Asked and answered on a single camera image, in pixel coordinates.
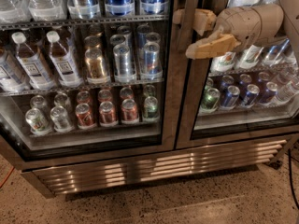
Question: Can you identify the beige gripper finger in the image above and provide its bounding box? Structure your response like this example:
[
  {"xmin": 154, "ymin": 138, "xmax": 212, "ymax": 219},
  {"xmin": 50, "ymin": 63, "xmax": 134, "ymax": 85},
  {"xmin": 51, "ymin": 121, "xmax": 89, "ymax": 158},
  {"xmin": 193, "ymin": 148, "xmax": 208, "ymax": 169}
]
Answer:
[
  {"xmin": 173, "ymin": 8, "xmax": 217, "ymax": 35},
  {"xmin": 185, "ymin": 26, "xmax": 241, "ymax": 60}
]

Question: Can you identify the glass fridge door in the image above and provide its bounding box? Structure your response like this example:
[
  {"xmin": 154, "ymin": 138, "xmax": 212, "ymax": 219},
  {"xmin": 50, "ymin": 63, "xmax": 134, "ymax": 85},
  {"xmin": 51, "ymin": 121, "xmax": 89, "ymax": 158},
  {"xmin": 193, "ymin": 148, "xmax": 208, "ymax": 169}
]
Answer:
[
  {"xmin": 0, "ymin": 0, "xmax": 206, "ymax": 170},
  {"xmin": 178, "ymin": 0, "xmax": 298, "ymax": 148}
]

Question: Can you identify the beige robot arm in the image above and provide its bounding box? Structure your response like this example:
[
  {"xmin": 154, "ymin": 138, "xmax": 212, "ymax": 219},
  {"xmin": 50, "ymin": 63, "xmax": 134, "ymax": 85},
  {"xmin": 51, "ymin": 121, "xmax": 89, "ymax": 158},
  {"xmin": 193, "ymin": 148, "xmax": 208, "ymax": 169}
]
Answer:
[{"xmin": 186, "ymin": 0, "xmax": 299, "ymax": 60}]

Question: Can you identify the steel fridge vent grille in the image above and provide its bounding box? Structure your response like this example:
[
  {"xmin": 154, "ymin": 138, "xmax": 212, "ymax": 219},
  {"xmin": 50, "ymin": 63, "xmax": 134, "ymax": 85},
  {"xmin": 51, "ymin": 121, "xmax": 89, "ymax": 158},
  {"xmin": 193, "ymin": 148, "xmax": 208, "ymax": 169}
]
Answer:
[{"xmin": 21, "ymin": 138, "xmax": 287, "ymax": 198}]

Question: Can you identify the white tall can right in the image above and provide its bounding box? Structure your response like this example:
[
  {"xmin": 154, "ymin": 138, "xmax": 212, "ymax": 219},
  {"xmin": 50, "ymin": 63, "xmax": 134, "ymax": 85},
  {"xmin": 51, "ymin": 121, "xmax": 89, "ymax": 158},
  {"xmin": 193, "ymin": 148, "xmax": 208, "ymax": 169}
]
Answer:
[{"xmin": 210, "ymin": 52, "xmax": 235, "ymax": 72}]

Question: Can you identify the green can right compartment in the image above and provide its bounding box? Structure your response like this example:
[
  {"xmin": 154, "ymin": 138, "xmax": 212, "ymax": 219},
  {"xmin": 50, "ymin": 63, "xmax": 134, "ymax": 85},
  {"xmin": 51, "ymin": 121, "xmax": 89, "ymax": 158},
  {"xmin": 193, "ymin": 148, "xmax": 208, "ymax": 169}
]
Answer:
[{"xmin": 200, "ymin": 88, "xmax": 221, "ymax": 113}]

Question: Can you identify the blue can right compartment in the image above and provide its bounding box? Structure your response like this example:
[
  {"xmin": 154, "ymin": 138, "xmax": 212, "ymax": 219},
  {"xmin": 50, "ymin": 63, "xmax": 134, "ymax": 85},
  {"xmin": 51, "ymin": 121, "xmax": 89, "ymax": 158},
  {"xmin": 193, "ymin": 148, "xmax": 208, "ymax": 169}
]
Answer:
[{"xmin": 220, "ymin": 85, "xmax": 240, "ymax": 110}]

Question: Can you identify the blue silver energy can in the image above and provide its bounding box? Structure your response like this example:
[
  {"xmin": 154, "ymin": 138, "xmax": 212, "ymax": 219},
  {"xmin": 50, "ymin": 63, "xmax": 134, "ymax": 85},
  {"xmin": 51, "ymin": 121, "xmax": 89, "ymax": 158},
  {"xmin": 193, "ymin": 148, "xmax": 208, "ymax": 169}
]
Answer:
[{"xmin": 140, "ymin": 42, "xmax": 163, "ymax": 80}]

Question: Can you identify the silver drink can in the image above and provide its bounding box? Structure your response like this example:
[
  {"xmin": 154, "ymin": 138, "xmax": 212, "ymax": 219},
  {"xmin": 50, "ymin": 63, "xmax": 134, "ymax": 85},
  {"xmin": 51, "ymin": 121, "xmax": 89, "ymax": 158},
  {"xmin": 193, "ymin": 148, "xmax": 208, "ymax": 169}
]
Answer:
[{"xmin": 113, "ymin": 44, "xmax": 136, "ymax": 83}]

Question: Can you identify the green soda can left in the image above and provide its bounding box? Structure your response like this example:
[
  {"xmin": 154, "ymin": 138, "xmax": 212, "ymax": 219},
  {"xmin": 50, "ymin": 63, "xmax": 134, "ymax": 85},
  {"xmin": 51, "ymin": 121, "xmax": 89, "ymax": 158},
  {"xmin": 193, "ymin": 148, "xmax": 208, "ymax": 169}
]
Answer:
[{"xmin": 142, "ymin": 96, "xmax": 160, "ymax": 121}]

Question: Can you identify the red soda can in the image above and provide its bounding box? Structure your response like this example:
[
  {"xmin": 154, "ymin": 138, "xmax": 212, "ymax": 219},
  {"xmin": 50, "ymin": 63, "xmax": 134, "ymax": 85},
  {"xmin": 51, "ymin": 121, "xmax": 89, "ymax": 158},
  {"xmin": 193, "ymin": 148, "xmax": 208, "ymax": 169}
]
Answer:
[
  {"xmin": 99, "ymin": 101, "xmax": 118, "ymax": 127},
  {"xmin": 121, "ymin": 99, "xmax": 139, "ymax": 124},
  {"xmin": 75, "ymin": 103, "xmax": 96, "ymax": 129}
]

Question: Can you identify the gold drink can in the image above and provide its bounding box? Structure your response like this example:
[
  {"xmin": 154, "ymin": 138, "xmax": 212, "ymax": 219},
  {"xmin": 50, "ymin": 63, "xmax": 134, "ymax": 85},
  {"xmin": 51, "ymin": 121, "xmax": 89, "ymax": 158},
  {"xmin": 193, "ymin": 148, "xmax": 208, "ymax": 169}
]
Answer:
[{"xmin": 85, "ymin": 49, "xmax": 110, "ymax": 84}]

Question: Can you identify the tea bottle white cap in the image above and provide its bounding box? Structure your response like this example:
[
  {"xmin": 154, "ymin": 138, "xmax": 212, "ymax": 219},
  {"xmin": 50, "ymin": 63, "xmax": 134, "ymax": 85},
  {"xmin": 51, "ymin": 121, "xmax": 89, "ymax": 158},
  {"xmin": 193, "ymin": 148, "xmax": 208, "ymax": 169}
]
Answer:
[
  {"xmin": 12, "ymin": 32, "xmax": 55, "ymax": 91},
  {"xmin": 47, "ymin": 31, "xmax": 82, "ymax": 87}
]

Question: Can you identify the clear water bottle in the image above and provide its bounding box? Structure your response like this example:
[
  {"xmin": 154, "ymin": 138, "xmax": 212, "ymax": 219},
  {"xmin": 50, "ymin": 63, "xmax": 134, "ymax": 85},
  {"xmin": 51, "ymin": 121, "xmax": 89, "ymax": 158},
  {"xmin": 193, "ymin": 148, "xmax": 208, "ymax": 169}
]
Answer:
[{"xmin": 29, "ymin": 0, "xmax": 67, "ymax": 21}]

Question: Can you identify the silver soda can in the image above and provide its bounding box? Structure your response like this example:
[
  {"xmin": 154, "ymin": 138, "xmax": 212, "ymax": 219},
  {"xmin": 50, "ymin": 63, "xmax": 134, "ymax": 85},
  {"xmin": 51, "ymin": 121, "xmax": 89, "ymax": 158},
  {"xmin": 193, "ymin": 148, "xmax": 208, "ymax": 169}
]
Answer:
[{"xmin": 50, "ymin": 106, "xmax": 74, "ymax": 133}]

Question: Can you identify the white green soda can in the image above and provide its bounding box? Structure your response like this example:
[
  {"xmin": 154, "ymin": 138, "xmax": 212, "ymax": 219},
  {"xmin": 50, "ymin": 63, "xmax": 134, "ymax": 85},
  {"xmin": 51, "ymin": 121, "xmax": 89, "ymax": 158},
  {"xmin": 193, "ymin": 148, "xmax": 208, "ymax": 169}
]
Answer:
[{"xmin": 25, "ymin": 108, "xmax": 51, "ymax": 135}]

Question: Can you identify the black floor cable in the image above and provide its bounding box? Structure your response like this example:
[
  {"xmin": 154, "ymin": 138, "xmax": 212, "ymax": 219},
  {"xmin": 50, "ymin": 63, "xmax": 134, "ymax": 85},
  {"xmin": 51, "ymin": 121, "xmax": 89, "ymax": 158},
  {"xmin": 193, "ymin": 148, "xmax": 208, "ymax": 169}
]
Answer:
[{"xmin": 287, "ymin": 148, "xmax": 299, "ymax": 211}]

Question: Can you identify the orange floor cable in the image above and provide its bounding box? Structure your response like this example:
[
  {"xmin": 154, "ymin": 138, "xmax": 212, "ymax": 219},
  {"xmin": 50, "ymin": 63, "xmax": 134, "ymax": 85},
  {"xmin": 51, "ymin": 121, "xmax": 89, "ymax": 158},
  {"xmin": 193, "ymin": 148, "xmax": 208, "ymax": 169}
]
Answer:
[{"xmin": 0, "ymin": 165, "xmax": 16, "ymax": 189}]

